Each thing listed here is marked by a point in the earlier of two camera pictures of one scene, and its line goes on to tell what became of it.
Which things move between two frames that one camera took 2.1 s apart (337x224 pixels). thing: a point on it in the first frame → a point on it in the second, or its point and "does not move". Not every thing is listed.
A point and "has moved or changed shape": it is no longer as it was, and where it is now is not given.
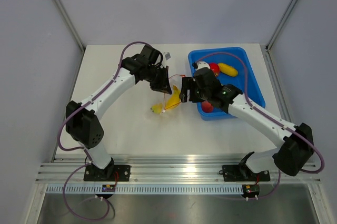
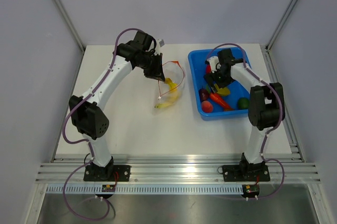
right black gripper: [188, 83] → [211, 77]
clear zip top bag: [171, 100] has moved or changed shape
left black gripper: [164, 85] → [157, 73]
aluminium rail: [163, 170] does not move
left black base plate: [111, 173] does not move
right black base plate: [242, 173] does not move
